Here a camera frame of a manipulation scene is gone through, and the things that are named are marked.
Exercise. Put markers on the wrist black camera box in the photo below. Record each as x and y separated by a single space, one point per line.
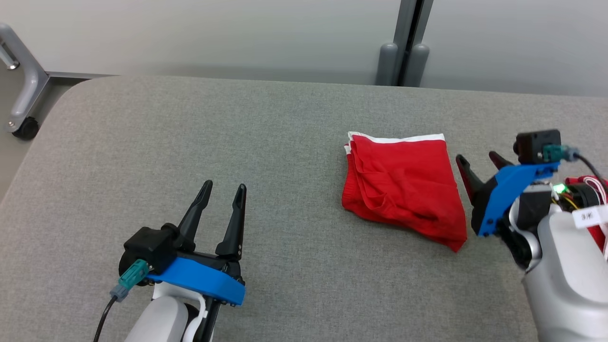
532 145
149 247

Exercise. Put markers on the grey wheeled cart leg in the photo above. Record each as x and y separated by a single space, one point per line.
31 80

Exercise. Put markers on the black caster wheel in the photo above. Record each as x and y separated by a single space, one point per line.
26 129

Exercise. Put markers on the white paper label tag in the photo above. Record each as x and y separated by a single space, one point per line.
589 217

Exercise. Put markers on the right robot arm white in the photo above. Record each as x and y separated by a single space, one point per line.
570 285

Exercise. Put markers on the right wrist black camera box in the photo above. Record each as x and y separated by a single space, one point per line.
532 145

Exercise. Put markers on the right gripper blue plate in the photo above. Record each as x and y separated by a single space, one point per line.
498 199

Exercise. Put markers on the red Bulls 23 jersey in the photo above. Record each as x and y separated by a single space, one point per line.
596 235

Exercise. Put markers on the red shorts white trim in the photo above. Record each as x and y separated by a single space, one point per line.
403 190

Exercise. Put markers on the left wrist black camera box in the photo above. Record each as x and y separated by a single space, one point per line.
149 247

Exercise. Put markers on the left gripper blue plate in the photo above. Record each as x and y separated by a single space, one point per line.
199 278

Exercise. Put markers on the grey partition frame post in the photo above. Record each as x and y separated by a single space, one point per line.
406 28

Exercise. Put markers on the grey cylindrical post bumper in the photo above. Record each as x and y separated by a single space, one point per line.
387 66
417 66

